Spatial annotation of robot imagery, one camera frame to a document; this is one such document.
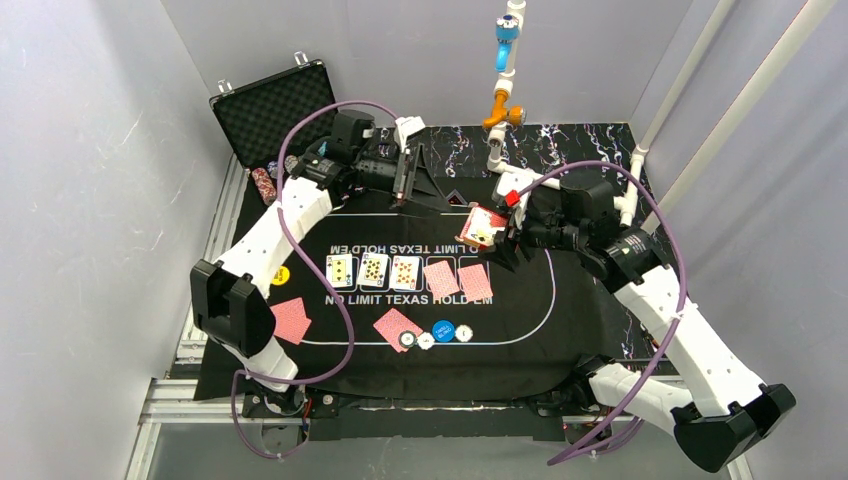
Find red playing card box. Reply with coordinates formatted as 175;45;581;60
455;202;509;250

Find face-up diamond card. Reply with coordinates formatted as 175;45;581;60
389;255;421;291

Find white grey poker chip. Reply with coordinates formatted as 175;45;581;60
454;324;474;343

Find face-up spade card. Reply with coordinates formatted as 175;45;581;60
325;253;355;291
357;252;390;289

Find blue small blind button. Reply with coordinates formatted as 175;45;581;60
431;319;456;343

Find yellow big blind button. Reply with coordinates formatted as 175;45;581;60
271;266;291;286

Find red backed playing card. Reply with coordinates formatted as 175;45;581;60
373;308;423;353

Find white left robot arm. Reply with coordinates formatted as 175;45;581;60
190;101;450;393

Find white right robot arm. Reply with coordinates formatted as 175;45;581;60
484;180;796;473

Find triangular all-in button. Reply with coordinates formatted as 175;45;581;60
446;190;468;207

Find red poker chip stack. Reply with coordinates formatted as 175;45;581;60
250;168;278;206

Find black aluminium chip case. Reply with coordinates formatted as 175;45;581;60
209;60;336;169

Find black poker table mat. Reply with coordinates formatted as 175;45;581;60
193;176;637;403

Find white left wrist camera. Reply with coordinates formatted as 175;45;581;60
394;116;426;153

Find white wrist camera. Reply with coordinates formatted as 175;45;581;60
394;116;426;153
492;172;533;227

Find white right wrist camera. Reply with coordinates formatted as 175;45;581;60
492;172;533;227

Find white pvc pipe frame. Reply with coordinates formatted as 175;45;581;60
486;1;837;210

